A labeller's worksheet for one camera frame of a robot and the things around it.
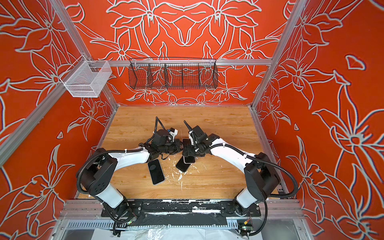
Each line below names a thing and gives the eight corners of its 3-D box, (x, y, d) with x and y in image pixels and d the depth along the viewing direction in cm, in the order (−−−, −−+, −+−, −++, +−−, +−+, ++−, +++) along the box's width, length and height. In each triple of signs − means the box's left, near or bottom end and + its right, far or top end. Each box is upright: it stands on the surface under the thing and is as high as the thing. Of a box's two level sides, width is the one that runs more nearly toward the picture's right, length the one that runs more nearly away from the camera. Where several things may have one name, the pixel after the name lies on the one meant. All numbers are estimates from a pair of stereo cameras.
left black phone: (153, 185, 82) (152, 184, 80) (148, 164, 90) (147, 162, 88) (166, 180, 84) (165, 178, 81) (159, 160, 92) (159, 157, 89)
